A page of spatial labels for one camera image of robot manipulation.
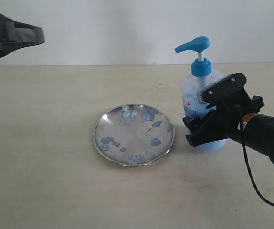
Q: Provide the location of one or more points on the blue soap pump bottle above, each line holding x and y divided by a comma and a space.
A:
202, 74

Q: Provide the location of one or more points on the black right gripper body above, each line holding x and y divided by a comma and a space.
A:
237, 117

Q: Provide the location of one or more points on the round stainless steel plate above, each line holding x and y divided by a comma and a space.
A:
133, 135

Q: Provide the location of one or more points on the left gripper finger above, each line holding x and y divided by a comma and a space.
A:
25, 33
8, 47

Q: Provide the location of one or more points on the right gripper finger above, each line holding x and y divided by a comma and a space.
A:
206, 130
221, 89

